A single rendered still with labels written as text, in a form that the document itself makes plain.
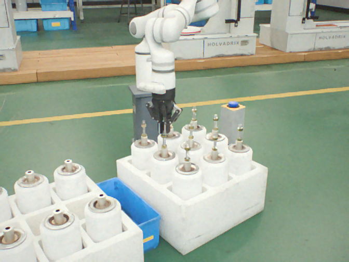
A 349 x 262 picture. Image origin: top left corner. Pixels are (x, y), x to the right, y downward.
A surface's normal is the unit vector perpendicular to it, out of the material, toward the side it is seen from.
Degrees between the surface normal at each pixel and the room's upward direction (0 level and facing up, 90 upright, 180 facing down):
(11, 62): 90
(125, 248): 90
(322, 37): 90
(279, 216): 0
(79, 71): 90
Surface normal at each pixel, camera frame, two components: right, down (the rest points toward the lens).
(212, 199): 0.62, 0.31
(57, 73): 0.29, 0.38
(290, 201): 0.00, -0.92
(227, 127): -0.78, 0.25
